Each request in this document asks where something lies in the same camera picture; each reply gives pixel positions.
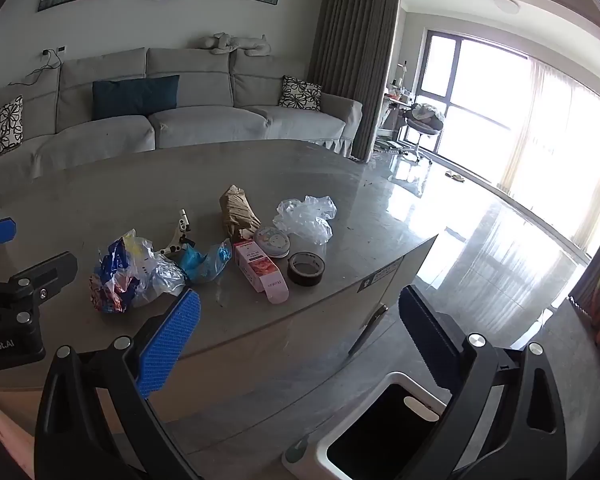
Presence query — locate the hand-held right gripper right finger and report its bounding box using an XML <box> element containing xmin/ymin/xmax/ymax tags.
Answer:
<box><xmin>399</xmin><ymin>285</ymin><xmax>568</xmax><ymax>480</ymax></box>

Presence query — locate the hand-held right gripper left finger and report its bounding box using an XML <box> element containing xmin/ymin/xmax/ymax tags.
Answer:
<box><xmin>34</xmin><ymin>287</ymin><xmax>202</xmax><ymax>480</ymax></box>

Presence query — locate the colourful snack wrapper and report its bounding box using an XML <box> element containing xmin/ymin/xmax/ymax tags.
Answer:
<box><xmin>90</xmin><ymin>236</ymin><xmax>143</xmax><ymax>314</ymax></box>

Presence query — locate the translucent white plastic bag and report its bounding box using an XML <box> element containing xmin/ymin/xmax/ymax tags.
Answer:
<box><xmin>122</xmin><ymin>230</ymin><xmax>188</xmax><ymax>309</ymax></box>

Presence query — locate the blue plastic wrapper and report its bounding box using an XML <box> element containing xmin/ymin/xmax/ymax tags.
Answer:
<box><xmin>177</xmin><ymin>238</ymin><xmax>232</xmax><ymax>283</ymax></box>

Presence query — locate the white plastic bracket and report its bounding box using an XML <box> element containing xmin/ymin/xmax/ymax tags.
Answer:
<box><xmin>160</xmin><ymin>208</ymin><xmax>196</xmax><ymax>257</ymax></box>

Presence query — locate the pink cardboard box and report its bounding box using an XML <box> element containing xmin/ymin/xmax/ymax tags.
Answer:
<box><xmin>232</xmin><ymin>239</ymin><xmax>287</xmax><ymax>305</ymax></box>

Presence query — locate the black tape roll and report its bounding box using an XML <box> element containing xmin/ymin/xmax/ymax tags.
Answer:
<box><xmin>286</xmin><ymin>251</ymin><xmax>324</xmax><ymax>287</ymax></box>

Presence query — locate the brown paper bag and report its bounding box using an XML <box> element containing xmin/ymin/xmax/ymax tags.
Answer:
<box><xmin>219</xmin><ymin>185</ymin><xmax>262</xmax><ymax>241</ymax></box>

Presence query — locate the clear plastic bag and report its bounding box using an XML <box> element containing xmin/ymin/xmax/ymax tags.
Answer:
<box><xmin>272</xmin><ymin>195</ymin><xmax>337</xmax><ymax>246</ymax></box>

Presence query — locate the white trash bin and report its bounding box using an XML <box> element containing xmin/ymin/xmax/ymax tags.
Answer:
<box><xmin>281</xmin><ymin>371</ymin><xmax>453</xmax><ymax>480</ymax></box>

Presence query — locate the person's pink clothing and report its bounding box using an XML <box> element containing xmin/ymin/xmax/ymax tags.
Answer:
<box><xmin>0</xmin><ymin>375</ymin><xmax>36</xmax><ymax>480</ymax></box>

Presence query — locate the floral black white pillow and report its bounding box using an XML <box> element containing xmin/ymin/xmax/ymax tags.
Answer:
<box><xmin>0</xmin><ymin>95</ymin><xmax>25</xmax><ymax>161</ymax></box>
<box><xmin>279</xmin><ymin>76</ymin><xmax>323</xmax><ymax>111</ymax></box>

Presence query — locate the round white tin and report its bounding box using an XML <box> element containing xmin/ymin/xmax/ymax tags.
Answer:
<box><xmin>253</xmin><ymin>226</ymin><xmax>292</xmax><ymax>259</ymax></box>

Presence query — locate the grey-brown curtain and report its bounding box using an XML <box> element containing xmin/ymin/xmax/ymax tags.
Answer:
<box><xmin>307</xmin><ymin>0</ymin><xmax>406</xmax><ymax>163</ymax></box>
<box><xmin>567</xmin><ymin>195</ymin><xmax>600</xmax><ymax>321</ymax></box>

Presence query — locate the dark blue cushion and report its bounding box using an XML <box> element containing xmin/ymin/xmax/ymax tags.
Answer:
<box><xmin>92</xmin><ymin>75</ymin><xmax>180</xmax><ymax>121</ymax></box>

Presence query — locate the grey sofa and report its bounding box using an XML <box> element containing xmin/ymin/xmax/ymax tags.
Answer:
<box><xmin>0</xmin><ymin>47</ymin><xmax>363</xmax><ymax>176</ymax></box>

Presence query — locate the swivel chair with clothes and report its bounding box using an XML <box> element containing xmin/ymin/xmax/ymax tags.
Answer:
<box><xmin>397</xmin><ymin>102</ymin><xmax>446</xmax><ymax>163</ymax></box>

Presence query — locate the sheer white curtain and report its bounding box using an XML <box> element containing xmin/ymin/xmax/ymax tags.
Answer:
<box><xmin>495</xmin><ymin>55</ymin><xmax>600</xmax><ymax>256</ymax></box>

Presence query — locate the white desk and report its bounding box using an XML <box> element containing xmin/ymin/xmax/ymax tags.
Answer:
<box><xmin>375</xmin><ymin>60</ymin><xmax>416</xmax><ymax>151</ymax></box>

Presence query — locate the black-framed window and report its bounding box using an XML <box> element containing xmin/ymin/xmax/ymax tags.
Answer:
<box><xmin>397</xmin><ymin>30</ymin><xmax>531</xmax><ymax>161</ymax></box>

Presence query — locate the white plush toy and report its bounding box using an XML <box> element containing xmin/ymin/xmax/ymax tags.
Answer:
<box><xmin>200</xmin><ymin>32</ymin><xmax>272</xmax><ymax>58</ymax></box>

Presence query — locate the black cable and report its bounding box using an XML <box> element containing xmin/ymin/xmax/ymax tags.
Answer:
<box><xmin>12</xmin><ymin>52</ymin><xmax>63</xmax><ymax>88</ymax></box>

